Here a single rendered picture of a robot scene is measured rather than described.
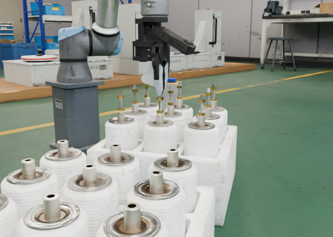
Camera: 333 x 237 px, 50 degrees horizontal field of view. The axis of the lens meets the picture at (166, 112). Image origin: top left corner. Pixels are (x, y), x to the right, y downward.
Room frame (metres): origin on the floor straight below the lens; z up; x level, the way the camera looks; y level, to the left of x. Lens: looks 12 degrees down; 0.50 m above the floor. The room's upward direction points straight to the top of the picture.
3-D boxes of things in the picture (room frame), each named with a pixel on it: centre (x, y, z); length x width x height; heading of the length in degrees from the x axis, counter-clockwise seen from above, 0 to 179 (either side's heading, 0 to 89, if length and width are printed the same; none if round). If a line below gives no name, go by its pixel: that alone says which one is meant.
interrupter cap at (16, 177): (0.60, 0.25, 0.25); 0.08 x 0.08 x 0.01
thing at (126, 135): (1.02, 0.13, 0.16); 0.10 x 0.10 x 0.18
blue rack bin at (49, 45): (6.09, 1.93, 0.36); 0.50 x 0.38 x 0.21; 47
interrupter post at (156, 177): (0.54, 0.02, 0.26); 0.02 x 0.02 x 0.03
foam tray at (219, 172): (1.10, -0.01, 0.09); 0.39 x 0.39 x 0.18; 75
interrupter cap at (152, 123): (0.98, 0.02, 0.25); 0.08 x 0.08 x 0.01
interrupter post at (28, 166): (0.60, 0.25, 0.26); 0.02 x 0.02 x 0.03
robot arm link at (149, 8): (0.99, 0.03, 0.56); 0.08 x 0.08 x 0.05
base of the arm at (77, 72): (1.55, 0.40, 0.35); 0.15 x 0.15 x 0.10
